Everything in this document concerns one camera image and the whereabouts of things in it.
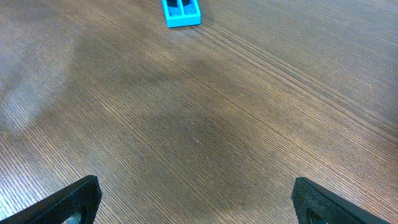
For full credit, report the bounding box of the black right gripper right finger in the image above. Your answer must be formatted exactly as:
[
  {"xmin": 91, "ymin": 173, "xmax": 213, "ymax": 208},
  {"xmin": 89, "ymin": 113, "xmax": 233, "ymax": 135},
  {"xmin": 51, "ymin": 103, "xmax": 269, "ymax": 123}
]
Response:
[{"xmin": 291, "ymin": 177, "xmax": 389, "ymax": 224}]

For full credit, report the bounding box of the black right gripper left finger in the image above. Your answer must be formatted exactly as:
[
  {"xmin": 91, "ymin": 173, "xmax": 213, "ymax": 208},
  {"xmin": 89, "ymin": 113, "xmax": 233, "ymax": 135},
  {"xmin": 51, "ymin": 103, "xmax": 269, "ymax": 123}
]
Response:
[{"xmin": 1, "ymin": 175, "xmax": 102, "ymax": 224}]

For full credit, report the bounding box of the blue plastic battery holder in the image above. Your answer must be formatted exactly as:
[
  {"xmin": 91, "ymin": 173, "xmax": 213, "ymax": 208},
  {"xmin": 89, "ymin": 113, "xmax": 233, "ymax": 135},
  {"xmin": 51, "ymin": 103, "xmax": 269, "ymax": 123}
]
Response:
[{"xmin": 161, "ymin": 0, "xmax": 201, "ymax": 28}]

